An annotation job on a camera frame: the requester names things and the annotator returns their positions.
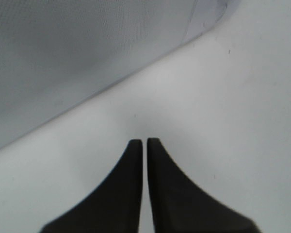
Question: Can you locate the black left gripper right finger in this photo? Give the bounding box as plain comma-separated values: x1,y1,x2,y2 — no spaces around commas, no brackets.
147,138,260,233

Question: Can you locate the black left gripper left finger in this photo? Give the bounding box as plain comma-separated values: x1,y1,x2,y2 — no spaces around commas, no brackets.
41,139,143,233

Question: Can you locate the white microwave door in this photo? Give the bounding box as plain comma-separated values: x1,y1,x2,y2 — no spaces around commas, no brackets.
0,0,238,148

